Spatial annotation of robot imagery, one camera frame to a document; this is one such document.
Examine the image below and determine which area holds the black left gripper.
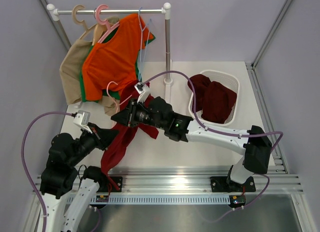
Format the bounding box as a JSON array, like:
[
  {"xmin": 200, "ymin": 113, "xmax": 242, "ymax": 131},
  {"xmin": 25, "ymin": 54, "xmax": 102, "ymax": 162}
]
[{"xmin": 67, "ymin": 122, "xmax": 120, "ymax": 167}]

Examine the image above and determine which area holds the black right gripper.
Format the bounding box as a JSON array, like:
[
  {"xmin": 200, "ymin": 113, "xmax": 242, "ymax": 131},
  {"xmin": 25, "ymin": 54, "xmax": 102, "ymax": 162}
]
[{"xmin": 111, "ymin": 98, "xmax": 167, "ymax": 131}]

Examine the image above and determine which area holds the dark red t shirt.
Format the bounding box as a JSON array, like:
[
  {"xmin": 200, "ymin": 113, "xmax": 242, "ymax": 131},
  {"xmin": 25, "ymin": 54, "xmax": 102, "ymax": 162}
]
[{"xmin": 100, "ymin": 80, "xmax": 159, "ymax": 190}]

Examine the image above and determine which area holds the pink plastic hanger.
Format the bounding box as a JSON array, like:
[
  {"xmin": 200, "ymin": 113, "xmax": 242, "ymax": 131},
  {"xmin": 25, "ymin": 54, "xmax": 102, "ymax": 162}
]
[
  {"xmin": 106, "ymin": 81, "xmax": 132, "ymax": 113},
  {"xmin": 95, "ymin": 4, "xmax": 120, "ymax": 43}
]

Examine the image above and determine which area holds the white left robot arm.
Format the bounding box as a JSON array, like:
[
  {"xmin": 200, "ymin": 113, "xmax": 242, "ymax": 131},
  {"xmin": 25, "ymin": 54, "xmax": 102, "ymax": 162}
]
[{"xmin": 40, "ymin": 123, "xmax": 122, "ymax": 232}]

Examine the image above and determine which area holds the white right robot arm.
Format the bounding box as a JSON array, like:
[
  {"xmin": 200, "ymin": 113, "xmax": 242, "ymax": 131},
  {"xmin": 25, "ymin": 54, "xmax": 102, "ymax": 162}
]
[{"xmin": 111, "ymin": 97, "xmax": 272, "ymax": 193}]

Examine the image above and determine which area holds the green t shirt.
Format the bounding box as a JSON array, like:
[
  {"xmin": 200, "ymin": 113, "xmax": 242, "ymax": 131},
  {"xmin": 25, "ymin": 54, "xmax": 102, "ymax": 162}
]
[{"xmin": 78, "ymin": 33, "xmax": 155, "ymax": 102}]

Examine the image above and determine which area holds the orange t shirt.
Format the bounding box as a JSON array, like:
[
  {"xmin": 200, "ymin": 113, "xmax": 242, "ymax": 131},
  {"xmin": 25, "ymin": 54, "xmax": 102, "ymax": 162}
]
[{"xmin": 82, "ymin": 14, "xmax": 148, "ymax": 101}]

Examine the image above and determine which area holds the beige t shirt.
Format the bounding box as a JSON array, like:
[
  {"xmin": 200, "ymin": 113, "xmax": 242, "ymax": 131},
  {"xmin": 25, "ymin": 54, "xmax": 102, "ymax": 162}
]
[{"xmin": 59, "ymin": 15, "xmax": 116, "ymax": 116}]

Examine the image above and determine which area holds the dark red shirt in basket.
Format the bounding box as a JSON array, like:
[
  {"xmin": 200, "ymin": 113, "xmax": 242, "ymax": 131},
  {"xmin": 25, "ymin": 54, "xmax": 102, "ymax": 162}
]
[{"xmin": 187, "ymin": 74, "xmax": 237, "ymax": 124}]

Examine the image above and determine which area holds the beige wooden hanger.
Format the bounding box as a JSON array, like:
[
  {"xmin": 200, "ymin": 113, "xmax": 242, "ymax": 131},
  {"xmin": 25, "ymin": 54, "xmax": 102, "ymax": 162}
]
[{"xmin": 72, "ymin": 4, "xmax": 97, "ymax": 40}]

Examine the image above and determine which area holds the white plastic laundry basket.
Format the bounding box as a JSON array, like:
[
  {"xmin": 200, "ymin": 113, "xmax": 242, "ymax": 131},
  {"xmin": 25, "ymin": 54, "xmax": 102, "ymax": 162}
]
[{"xmin": 187, "ymin": 70, "xmax": 240, "ymax": 126}]

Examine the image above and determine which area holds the white metal clothes rack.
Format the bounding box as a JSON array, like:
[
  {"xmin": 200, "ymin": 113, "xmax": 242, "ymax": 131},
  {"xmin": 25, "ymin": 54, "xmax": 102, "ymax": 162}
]
[{"xmin": 45, "ymin": 2, "xmax": 173, "ymax": 103}]

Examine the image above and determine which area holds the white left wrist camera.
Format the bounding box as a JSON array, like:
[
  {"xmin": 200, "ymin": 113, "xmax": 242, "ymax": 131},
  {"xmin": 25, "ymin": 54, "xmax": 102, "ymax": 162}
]
[{"xmin": 73, "ymin": 110, "xmax": 92, "ymax": 133}]

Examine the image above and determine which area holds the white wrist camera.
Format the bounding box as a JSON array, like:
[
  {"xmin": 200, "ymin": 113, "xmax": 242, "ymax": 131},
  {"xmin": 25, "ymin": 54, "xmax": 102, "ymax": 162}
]
[
  {"xmin": 73, "ymin": 110, "xmax": 92, "ymax": 133},
  {"xmin": 134, "ymin": 82, "xmax": 150, "ymax": 103}
]

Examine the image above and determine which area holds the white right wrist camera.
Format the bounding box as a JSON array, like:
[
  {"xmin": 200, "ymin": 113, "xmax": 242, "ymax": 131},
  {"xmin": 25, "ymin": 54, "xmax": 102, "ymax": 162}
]
[{"xmin": 134, "ymin": 82, "xmax": 150, "ymax": 103}]

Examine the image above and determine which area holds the white slotted cable duct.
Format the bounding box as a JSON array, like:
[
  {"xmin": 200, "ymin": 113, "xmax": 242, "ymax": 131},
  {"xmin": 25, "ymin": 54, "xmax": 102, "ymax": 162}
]
[{"xmin": 67, "ymin": 194, "xmax": 237, "ymax": 205}]

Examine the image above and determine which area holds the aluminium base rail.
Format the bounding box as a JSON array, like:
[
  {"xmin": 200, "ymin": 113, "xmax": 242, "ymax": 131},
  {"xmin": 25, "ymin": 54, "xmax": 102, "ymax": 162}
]
[{"xmin": 31, "ymin": 166, "xmax": 305, "ymax": 194}]

